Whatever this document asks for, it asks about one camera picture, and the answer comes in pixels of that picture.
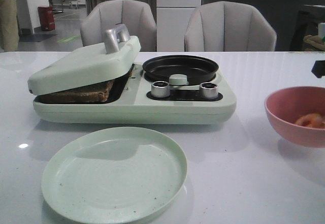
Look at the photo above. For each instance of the right silver control knob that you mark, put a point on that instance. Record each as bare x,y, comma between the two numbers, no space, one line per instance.
208,90

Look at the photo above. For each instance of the red bin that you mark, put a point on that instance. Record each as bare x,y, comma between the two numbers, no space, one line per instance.
46,18

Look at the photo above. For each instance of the beige upholstered chair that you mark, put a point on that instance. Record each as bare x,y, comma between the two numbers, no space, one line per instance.
228,26
136,15

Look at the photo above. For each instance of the beige basket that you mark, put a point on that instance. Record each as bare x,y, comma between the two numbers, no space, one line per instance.
315,41

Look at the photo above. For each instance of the mint green round plate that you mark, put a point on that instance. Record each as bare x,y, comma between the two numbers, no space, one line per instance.
116,175

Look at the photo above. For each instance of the grey counter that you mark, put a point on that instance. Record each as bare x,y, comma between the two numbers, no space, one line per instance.
291,19

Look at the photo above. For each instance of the left silver control knob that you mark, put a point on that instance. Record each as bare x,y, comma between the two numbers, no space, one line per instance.
160,89

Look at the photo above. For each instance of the white bread slice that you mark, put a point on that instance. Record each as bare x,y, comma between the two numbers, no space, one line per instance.
98,92
131,70

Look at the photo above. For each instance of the silver control knob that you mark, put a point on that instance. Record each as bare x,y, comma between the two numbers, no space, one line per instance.
160,89
208,90

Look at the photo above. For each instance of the black round frying pan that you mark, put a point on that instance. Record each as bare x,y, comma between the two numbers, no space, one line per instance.
197,69

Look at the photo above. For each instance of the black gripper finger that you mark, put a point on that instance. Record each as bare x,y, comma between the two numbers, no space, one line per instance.
318,69

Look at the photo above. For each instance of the mint green breakfast maker base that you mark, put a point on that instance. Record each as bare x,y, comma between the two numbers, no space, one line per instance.
134,107

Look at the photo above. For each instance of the right beige upholstered chair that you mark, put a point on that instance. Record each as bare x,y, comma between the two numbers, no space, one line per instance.
228,26

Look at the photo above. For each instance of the left beige upholstered chair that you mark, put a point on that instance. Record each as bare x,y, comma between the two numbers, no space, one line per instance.
136,15

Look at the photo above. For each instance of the pink bowl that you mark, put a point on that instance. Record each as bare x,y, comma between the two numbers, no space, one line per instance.
285,106

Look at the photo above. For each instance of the person in khaki trousers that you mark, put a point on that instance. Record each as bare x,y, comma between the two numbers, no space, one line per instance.
9,26

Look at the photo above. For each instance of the mint green sandwich maker lid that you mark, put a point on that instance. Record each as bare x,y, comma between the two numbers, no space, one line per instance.
85,66

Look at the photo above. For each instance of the white cabinet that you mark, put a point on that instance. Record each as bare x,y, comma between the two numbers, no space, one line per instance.
172,17

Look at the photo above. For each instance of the orange cooked shrimp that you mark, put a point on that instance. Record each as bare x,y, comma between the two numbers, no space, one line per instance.
313,120

